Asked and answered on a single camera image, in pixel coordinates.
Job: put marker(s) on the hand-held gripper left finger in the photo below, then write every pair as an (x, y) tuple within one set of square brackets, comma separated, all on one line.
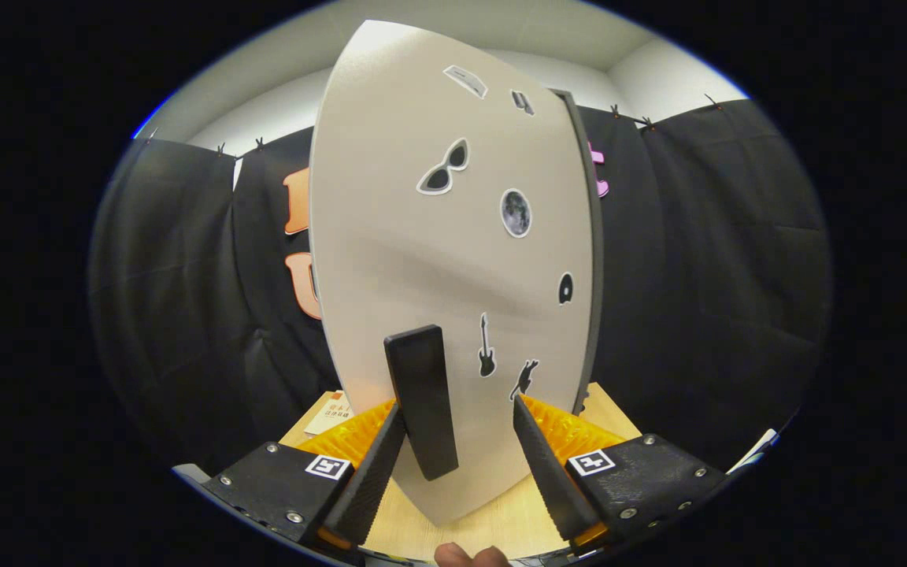
[(375, 480)]

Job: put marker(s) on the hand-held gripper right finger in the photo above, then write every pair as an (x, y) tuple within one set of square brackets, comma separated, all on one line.
[(552, 480)]

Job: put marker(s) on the dark grey shoe cabinet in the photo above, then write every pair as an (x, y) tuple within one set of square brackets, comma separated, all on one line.
[(597, 236)]

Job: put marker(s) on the stack of books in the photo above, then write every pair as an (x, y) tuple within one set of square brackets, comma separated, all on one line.
[(331, 413)]

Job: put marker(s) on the black backdrop cloth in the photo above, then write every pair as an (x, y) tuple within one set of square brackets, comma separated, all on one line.
[(737, 299)]

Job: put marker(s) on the row of black cloth clips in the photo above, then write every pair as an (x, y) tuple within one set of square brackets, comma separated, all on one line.
[(614, 111)]

